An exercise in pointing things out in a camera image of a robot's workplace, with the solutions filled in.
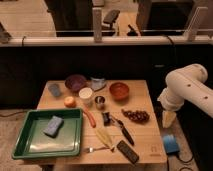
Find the blue plastic cup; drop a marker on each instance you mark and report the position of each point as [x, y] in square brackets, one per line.
[54, 89]

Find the small metal cup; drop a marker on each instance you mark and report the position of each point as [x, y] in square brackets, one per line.
[100, 102]

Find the black remote control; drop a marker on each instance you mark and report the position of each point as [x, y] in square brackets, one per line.
[128, 152]

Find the purple bowl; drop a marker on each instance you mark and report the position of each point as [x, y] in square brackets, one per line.
[75, 82]

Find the blue tape roll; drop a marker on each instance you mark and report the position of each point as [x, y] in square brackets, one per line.
[170, 144]

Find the orange fruit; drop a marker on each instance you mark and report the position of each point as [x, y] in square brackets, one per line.
[70, 102]

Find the orange bowl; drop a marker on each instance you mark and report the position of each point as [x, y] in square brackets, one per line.
[119, 91]

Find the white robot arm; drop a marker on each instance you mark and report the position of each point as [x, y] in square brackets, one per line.
[185, 84]

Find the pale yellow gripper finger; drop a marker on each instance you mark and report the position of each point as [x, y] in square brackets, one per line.
[167, 118]

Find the green plastic tray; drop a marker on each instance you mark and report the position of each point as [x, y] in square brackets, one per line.
[32, 143]

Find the wooden table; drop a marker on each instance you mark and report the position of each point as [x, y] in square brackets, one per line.
[147, 138]

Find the yellow corn cob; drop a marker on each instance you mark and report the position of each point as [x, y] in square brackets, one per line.
[104, 137]

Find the orange carrot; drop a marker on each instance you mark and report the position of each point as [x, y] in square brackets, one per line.
[90, 117]

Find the black handled knife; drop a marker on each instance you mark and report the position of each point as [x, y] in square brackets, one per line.
[123, 129]

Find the blue sponge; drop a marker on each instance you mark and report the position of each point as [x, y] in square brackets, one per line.
[53, 126]

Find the silver fork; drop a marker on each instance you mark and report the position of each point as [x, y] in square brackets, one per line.
[92, 149]

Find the white paper cup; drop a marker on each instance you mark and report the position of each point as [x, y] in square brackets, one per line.
[86, 95]

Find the black binder clip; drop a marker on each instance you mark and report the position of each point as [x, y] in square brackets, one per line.
[106, 118]

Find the dark red grape bunch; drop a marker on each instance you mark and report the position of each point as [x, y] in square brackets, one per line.
[136, 116]

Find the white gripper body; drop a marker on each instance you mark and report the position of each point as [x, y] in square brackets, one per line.
[170, 101]

